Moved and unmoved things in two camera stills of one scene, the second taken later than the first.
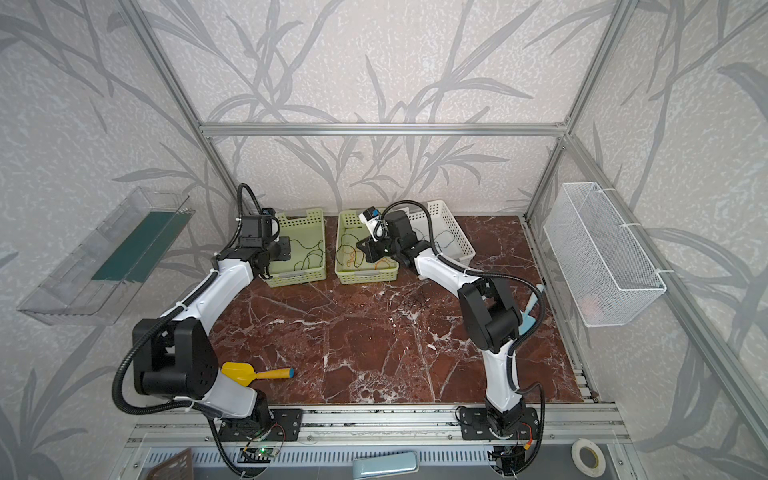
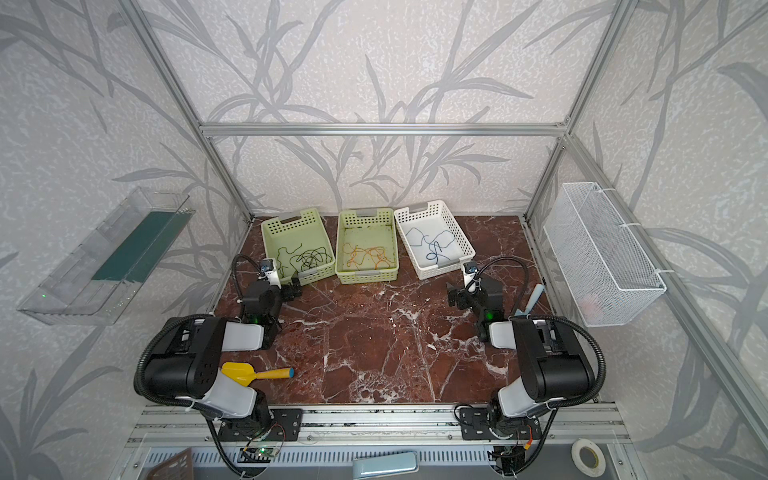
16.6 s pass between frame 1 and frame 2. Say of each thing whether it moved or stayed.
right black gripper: moved
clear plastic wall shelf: stayed
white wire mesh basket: stayed
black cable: moved
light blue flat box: stayed
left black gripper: moved
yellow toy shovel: stayed
